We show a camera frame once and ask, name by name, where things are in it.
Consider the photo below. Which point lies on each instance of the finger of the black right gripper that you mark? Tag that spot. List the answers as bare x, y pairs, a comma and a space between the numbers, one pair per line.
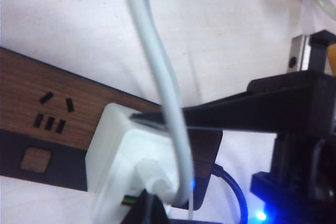
262, 108
147, 213

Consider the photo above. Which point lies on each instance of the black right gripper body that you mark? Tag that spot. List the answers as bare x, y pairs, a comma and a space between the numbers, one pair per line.
296, 182

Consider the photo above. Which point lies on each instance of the white 65W charger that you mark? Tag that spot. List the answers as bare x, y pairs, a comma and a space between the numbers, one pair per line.
113, 140

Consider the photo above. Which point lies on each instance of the black wood-top power strip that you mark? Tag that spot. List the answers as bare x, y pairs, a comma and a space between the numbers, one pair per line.
65, 95

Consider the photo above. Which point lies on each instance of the yellow metal tin box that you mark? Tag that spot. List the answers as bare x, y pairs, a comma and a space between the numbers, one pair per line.
332, 61

